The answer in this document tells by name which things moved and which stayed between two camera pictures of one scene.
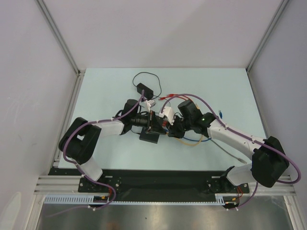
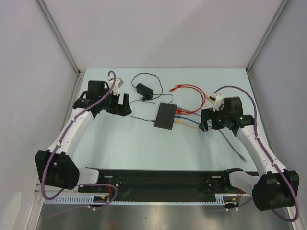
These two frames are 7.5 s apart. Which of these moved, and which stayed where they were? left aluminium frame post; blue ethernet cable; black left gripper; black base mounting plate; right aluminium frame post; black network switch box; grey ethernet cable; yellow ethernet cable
Moved: yellow ethernet cable; black left gripper; grey ethernet cable; blue ethernet cable; black network switch box
Stayed: right aluminium frame post; left aluminium frame post; black base mounting plate
